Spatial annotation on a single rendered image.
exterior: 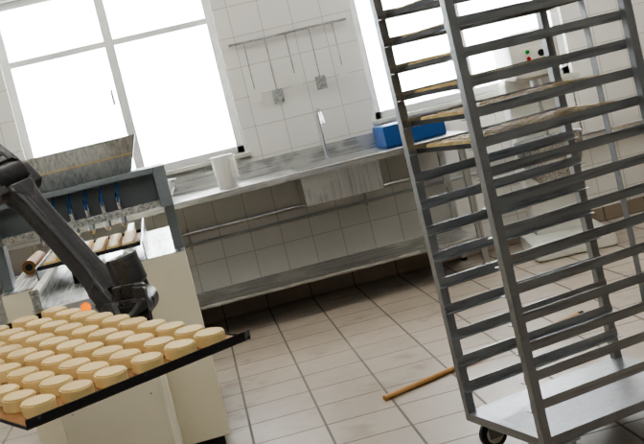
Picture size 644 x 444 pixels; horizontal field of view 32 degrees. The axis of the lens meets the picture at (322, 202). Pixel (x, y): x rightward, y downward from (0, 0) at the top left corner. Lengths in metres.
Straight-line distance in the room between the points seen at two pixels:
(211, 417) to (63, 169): 1.13
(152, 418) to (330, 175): 3.36
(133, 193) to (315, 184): 2.57
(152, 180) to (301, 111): 3.13
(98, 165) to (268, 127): 3.14
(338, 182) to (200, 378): 2.68
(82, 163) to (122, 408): 1.09
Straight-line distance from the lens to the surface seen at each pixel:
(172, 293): 4.42
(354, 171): 6.90
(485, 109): 3.35
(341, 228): 7.54
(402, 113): 3.69
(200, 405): 4.50
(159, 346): 1.80
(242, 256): 7.49
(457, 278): 3.78
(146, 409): 3.79
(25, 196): 2.41
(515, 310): 3.37
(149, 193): 4.46
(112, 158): 4.43
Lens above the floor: 1.30
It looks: 5 degrees down
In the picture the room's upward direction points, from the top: 14 degrees counter-clockwise
